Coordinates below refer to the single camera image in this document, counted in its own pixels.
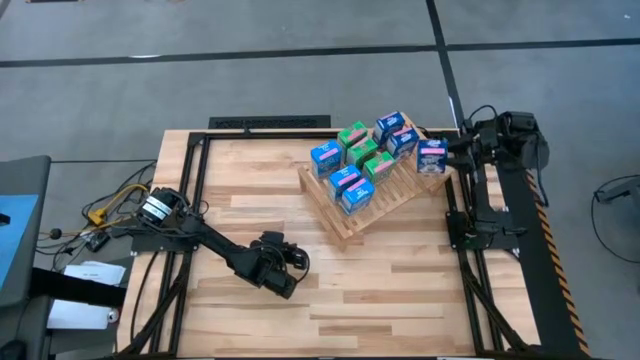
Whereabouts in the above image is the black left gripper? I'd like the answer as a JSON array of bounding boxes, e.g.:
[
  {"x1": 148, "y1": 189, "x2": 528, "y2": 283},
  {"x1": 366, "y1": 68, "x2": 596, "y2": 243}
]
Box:
[{"x1": 238, "y1": 243, "x2": 299, "y2": 300}]

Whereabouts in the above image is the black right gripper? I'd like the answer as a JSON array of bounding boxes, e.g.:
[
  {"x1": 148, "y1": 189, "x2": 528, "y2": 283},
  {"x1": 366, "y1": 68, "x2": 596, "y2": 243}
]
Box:
[{"x1": 446, "y1": 127, "x2": 501, "y2": 172}]

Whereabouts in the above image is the dark blue Frosted Flakes box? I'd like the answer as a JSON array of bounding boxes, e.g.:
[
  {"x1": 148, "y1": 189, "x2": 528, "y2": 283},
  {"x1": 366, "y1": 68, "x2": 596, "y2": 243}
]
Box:
[
  {"x1": 415, "y1": 138, "x2": 450, "y2": 176},
  {"x1": 372, "y1": 110, "x2": 407, "y2": 148},
  {"x1": 385, "y1": 125, "x2": 421, "y2": 161}
]

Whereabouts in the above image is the green Apple Jacks cereal box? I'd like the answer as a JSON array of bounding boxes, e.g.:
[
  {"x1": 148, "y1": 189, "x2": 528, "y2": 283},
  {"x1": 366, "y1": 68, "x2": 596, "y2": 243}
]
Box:
[
  {"x1": 345, "y1": 137, "x2": 380, "y2": 170},
  {"x1": 362, "y1": 150, "x2": 397, "y2": 186},
  {"x1": 336, "y1": 120, "x2": 370, "y2": 149}
]

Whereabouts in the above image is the light blue Rice Krispies box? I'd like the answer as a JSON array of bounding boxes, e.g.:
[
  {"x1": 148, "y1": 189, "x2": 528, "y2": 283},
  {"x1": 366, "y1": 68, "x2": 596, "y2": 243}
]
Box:
[
  {"x1": 327, "y1": 164, "x2": 363, "y2": 203},
  {"x1": 340, "y1": 177, "x2": 377, "y2": 217},
  {"x1": 309, "y1": 139, "x2": 344, "y2": 180}
]

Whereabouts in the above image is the slatted wooden shelf rack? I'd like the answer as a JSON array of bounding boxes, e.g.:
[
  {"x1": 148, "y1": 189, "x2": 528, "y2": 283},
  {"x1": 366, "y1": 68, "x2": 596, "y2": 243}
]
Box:
[{"x1": 297, "y1": 112, "x2": 455, "y2": 251}]

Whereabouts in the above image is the black floor tape strip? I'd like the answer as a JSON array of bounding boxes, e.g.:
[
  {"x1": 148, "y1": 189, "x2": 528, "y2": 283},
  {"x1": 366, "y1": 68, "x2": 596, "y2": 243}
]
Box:
[
  {"x1": 0, "y1": 37, "x2": 640, "y2": 70},
  {"x1": 424, "y1": 0, "x2": 469, "y2": 130}
]

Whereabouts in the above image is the grey floor stand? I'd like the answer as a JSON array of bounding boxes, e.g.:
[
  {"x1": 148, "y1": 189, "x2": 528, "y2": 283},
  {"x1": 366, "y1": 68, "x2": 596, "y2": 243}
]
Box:
[{"x1": 593, "y1": 174, "x2": 640, "y2": 205}]

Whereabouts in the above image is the black floor vent grate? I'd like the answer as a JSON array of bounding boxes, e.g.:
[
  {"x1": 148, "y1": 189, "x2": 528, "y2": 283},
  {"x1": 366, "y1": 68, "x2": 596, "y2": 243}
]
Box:
[{"x1": 208, "y1": 114, "x2": 332, "y2": 130}]

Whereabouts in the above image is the black mat hazard-striped edge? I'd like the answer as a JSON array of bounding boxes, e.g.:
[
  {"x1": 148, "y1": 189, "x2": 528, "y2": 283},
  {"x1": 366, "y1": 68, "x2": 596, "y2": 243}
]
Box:
[{"x1": 487, "y1": 133, "x2": 594, "y2": 359}]

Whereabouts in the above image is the white paper sheet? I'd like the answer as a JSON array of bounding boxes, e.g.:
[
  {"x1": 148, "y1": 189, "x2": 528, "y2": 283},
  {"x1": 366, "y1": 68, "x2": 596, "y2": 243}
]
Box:
[
  {"x1": 46, "y1": 297, "x2": 120, "y2": 331},
  {"x1": 63, "y1": 260, "x2": 127, "y2": 287}
]

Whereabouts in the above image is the small black adapter box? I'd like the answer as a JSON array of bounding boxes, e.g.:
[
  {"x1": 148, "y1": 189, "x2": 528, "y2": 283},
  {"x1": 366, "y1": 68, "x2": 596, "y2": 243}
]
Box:
[{"x1": 84, "y1": 230, "x2": 111, "y2": 253}]

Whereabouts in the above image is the black bar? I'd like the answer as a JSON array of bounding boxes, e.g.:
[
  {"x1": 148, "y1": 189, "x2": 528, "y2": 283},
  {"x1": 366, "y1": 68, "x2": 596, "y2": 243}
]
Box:
[{"x1": 29, "y1": 267, "x2": 129, "y2": 309}]

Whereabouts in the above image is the blue sheet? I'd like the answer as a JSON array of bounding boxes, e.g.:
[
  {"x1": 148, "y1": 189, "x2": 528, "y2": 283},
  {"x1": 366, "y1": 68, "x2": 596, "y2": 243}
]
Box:
[{"x1": 0, "y1": 193, "x2": 40, "y2": 292}]

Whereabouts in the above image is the grey desk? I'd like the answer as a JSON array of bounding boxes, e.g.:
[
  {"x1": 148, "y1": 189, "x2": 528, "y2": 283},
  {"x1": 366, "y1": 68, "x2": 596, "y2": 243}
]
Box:
[{"x1": 0, "y1": 154, "x2": 53, "y2": 309}]

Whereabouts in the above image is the black floor cable loop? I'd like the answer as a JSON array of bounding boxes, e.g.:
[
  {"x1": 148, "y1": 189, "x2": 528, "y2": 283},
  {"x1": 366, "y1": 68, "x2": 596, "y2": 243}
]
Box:
[{"x1": 591, "y1": 174, "x2": 640, "y2": 265}]

